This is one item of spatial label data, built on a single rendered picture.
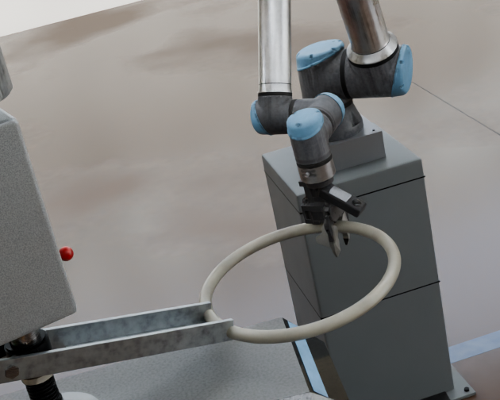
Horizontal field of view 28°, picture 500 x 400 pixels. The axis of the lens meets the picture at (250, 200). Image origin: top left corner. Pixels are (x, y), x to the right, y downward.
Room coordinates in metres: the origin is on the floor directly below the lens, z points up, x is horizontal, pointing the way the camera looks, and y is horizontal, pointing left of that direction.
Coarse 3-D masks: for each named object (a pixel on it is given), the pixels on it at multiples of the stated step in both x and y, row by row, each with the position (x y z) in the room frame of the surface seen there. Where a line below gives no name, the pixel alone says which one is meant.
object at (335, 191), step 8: (320, 192) 2.25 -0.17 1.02; (328, 192) 2.25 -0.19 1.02; (336, 192) 2.25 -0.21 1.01; (344, 192) 2.25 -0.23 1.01; (328, 200) 2.24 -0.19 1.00; (336, 200) 2.23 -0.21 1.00; (344, 200) 2.23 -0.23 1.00; (352, 200) 2.23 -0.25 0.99; (360, 200) 2.23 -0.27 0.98; (344, 208) 2.22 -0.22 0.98; (352, 208) 2.21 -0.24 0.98; (360, 208) 2.21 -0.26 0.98
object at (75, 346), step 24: (144, 312) 1.98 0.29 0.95; (168, 312) 1.99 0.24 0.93; (192, 312) 2.01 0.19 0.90; (48, 336) 1.88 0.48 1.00; (72, 336) 1.90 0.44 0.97; (96, 336) 1.92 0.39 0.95; (120, 336) 1.94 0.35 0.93; (144, 336) 1.85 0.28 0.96; (168, 336) 1.87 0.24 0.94; (192, 336) 1.89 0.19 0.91; (216, 336) 1.91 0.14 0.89; (0, 360) 1.73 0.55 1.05; (24, 360) 1.74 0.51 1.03; (48, 360) 1.76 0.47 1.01; (72, 360) 1.78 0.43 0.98; (96, 360) 1.80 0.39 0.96; (120, 360) 1.82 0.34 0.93
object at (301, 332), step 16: (304, 224) 2.30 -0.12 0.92; (320, 224) 2.28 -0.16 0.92; (336, 224) 2.26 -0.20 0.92; (352, 224) 2.23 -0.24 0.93; (256, 240) 2.29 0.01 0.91; (272, 240) 2.29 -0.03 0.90; (384, 240) 2.11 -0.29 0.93; (240, 256) 2.25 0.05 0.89; (400, 256) 2.03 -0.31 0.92; (224, 272) 2.20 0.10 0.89; (208, 288) 2.13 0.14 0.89; (384, 288) 1.91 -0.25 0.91; (368, 304) 1.87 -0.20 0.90; (208, 320) 1.99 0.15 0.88; (336, 320) 1.84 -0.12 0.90; (352, 320) 1.85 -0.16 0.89; (240, 336) 1.89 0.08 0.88; (256, 336) 1.87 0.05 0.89; (272, 336) 1.86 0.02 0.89; (288, 336) 1.84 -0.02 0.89; (304, 336) 1.84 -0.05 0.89
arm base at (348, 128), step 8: (344, 104) 2.82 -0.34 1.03; (352, 104) 2.85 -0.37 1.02; (352, 112) 2.83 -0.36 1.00; (344, 120) 2.80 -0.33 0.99; (352, 120) 2.83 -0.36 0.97; (360, 120) 2.84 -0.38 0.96; (344, 128) 2.79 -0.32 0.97; (352, 128) 2.80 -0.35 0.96; (360, 128) 2.83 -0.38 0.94; (336, 136) 2.79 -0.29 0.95; (344, 136) 2.79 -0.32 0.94
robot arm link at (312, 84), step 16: (304, 48) 2.91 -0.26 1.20; (320, 48) 2.86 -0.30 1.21; (336, 48) 2.82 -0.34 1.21; (304, 64) 2.83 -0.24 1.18; (320, 64) 2.80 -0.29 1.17; (336, 64) 2.80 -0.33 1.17; (304, 80) 2.84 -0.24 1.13; (320, 80) 2.81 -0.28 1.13; (336, 80) 2.78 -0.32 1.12; (304, 96) 2.85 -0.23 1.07
